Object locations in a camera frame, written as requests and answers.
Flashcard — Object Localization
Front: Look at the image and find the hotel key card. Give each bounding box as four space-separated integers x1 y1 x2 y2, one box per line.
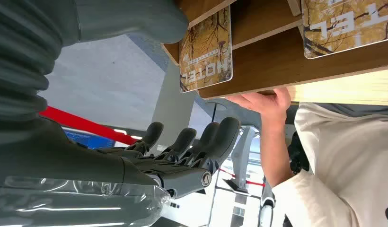
179 5 233 94
301 0 388 60

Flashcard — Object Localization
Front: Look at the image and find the wooden card holder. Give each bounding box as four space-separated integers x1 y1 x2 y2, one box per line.
162 0 388 100

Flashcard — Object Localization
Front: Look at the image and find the black object behind person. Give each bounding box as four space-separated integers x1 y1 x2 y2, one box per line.
287 131 311 175

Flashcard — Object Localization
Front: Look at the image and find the person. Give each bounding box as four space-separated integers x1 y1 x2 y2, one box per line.
272 102 388 227

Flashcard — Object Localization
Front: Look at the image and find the blue sign board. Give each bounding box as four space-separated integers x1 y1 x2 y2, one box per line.
63 128 116 150

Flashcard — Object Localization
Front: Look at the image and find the red barrier band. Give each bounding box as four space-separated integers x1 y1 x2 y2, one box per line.
39 105 139 146

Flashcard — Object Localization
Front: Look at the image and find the ribbed grey right arm sleeve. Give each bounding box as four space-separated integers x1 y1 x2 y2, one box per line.
0 0 63 124

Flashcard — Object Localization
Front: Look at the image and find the grey pillar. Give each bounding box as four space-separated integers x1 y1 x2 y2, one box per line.
149 61 198 156

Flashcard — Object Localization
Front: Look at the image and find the grey metal stand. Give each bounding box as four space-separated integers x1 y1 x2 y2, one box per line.
223 126 260 194

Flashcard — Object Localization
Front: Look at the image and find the red barrier tape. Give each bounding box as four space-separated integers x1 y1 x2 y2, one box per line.
218 168 266 188

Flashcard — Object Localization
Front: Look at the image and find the white and black machine part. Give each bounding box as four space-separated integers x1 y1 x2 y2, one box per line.
257 183 277 227

